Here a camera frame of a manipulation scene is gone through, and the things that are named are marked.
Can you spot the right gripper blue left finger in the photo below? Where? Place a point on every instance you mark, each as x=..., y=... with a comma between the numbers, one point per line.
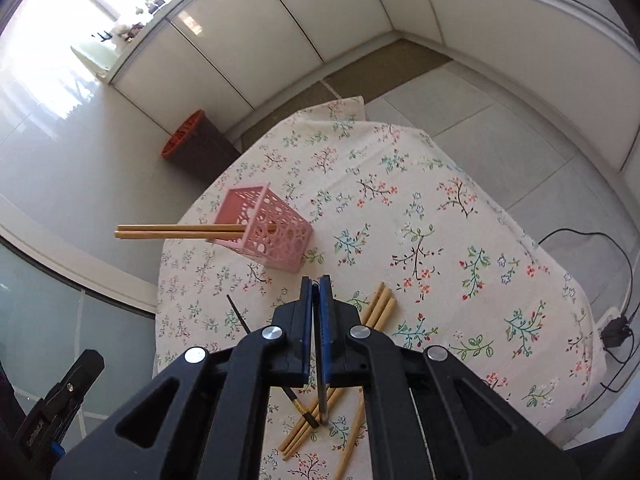
x=290, y=365

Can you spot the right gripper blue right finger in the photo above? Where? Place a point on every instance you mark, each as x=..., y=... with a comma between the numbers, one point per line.
x=338, y=364

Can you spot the black chopstick gold tip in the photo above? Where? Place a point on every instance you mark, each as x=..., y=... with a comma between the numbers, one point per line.
x=300, y=407

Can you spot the bamboo chopstick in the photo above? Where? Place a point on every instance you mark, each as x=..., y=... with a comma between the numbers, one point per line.
x=334, y=393
x=180, y=228
x=364, y=315
x=376, y=320
x=352, y=439
x=181, y=235

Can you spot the white kitchen cabinets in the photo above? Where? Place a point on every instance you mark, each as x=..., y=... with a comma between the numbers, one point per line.
x=231, y=57

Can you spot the pink perforated utensil basket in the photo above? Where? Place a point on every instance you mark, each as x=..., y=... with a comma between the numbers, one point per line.
x=275, y=235

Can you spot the floral tablecloth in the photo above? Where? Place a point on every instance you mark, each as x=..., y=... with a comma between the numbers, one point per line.
x=388, y=208

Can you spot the brown bin with orange rim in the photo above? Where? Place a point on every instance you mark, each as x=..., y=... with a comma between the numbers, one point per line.
x=200, y=149

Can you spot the white power strip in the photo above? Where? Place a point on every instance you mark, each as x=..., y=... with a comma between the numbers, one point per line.
x=613, y=329

